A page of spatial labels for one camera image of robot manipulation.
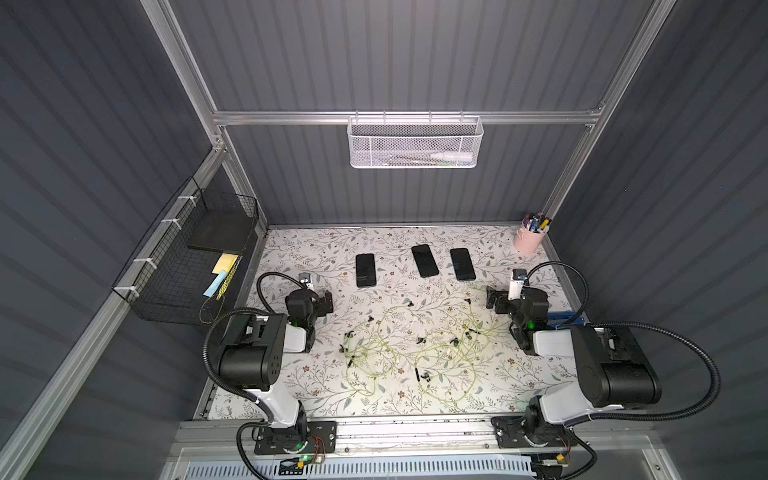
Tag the black smartphone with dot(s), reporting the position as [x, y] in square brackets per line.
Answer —
[365, 270]
[425, 261]
[462, 264]

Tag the blue object at mat edge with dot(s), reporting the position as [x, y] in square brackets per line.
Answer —
[555, 319]

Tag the black wire wall basket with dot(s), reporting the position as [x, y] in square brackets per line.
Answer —
[166, 281]

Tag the yellow sticky notes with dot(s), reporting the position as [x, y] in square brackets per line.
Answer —
[224, 263]

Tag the white wire mesh basket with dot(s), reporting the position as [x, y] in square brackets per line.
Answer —
[406, 141]

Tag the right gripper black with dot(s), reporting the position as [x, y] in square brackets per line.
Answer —
[500, 298]

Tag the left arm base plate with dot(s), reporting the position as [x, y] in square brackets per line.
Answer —
[313, 437]

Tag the pink pen cup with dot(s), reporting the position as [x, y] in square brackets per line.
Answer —
[534, 228]

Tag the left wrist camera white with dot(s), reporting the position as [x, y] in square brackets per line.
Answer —
[305, 278]

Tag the black notebook in basket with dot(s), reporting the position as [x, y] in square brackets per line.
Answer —
[221, 232]

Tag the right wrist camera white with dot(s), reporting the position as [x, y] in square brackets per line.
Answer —
[518, 281]

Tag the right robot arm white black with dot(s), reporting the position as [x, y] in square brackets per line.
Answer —
[615, 379]

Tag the green wired earphones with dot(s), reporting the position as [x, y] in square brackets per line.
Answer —
[452, 359]
[376, 349]

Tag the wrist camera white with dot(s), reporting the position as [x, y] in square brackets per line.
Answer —
[518, 281]
[305, 278]

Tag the white marker in basket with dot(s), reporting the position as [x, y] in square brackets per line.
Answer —
[453, 157]

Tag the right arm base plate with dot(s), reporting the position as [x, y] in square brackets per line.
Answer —
[518, 431]

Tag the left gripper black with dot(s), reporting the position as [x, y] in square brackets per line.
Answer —
[323, 303]

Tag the floral table mat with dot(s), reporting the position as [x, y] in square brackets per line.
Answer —
[316, 378]

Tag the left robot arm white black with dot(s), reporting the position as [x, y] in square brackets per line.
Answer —
[244, 348]

